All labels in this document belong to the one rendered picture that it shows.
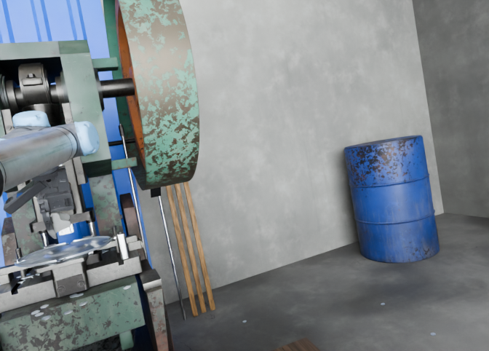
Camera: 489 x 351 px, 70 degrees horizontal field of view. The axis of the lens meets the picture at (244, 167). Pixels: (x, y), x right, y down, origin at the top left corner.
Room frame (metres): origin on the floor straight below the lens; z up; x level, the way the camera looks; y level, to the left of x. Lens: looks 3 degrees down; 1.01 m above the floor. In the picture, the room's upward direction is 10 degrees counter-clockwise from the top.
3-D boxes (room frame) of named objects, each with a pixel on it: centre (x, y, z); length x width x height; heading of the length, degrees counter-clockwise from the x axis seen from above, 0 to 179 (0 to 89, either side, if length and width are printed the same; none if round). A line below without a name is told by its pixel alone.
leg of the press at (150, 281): (1.51, 0.49, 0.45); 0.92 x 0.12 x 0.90; 22
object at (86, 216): (1.28, 0.68, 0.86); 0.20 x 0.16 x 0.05; 112
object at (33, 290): (1.28, 0.68, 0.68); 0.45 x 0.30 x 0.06; 112
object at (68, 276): (1.12, 0.62, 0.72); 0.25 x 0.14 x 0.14; 22
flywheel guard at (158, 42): (1.50, 0.41, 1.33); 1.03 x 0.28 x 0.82; 22
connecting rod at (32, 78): (1.28, 0.68, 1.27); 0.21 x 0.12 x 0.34; 22
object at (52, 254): (1.16, 0.64, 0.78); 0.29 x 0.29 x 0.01
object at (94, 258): (1.28, 0.68, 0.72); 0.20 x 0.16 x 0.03; 112
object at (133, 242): (1.34, 0.53, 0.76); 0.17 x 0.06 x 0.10; 112
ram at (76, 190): (1.24, 0.67, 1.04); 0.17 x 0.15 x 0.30; 22
